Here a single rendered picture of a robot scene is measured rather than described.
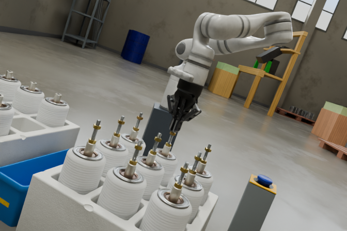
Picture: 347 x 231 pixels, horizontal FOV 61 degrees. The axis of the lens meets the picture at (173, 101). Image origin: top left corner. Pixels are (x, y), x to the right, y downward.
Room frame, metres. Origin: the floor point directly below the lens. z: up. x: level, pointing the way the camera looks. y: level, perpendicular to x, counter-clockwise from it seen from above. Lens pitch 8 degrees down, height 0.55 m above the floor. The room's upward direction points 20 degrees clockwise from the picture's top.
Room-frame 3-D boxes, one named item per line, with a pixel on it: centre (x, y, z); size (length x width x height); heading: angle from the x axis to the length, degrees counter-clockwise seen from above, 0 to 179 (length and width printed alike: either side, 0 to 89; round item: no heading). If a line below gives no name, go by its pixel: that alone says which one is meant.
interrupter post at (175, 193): (0.61, -0.07, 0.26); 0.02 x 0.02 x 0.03
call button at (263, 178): (0.75, -0.30, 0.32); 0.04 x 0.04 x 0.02
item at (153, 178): (0.76, 0.00, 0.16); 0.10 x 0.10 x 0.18
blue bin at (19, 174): (0.82, 0.27, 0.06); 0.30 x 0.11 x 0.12; 162
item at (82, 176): (0.68, 0.15, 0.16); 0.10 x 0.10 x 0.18
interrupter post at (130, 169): (0.65, 0.04, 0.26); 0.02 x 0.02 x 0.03
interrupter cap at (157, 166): (0.76, 0.00, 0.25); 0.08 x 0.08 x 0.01
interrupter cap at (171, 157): (0.87, -0.03, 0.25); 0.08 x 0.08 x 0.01
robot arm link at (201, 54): (0.88, -0.03, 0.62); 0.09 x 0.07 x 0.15; 42
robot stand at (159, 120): (1.35, 0.01, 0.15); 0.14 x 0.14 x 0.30; 5
